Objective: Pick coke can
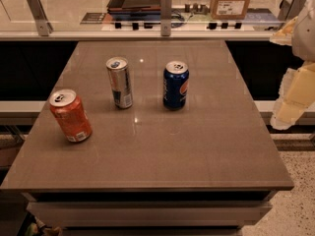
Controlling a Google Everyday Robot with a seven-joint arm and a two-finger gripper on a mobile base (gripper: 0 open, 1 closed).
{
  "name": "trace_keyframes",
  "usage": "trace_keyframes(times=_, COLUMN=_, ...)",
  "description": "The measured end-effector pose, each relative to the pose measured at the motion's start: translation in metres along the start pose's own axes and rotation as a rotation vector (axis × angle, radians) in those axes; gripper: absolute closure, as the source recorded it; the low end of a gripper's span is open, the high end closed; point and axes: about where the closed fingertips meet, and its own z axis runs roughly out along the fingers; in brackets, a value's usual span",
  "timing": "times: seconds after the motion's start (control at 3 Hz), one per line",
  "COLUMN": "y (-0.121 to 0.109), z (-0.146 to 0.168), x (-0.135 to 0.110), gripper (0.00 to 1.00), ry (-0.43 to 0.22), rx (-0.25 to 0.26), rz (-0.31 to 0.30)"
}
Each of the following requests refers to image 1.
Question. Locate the blue pepsi can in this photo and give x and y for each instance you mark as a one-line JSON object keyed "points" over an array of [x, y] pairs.
{"points": [[175, 84]]}

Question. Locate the right metal glass bracket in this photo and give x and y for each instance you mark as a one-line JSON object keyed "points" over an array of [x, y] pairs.
{"points": [[290, 9]]}

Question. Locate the cardboard box with label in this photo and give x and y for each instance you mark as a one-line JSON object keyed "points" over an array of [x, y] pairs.
{"points": [[229, 9]]}

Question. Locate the glass barrier panel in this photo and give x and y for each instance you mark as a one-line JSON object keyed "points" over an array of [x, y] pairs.
{"points": [[94, 15]]}

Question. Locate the silver slim energy drink can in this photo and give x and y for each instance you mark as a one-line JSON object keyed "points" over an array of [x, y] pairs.
{"points": [[118, 72]]}

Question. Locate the metal glass bracket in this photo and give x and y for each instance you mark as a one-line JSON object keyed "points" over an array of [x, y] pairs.
{"points": [[290, 9], [165, 17], [43, 26]]}

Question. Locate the left metal glass bracket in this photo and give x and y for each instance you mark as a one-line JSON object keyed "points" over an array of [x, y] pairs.
{"points": [[43, 26]]}

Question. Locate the red coke can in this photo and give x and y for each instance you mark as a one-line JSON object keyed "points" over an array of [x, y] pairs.
{"points": [[68, 110]]}

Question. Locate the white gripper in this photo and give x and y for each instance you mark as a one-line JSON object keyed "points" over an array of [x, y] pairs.
{"points": [[304, 36]]}

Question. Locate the middle metal glass bracket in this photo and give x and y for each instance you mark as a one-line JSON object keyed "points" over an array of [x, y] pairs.
{"points": [[165, 17]]}

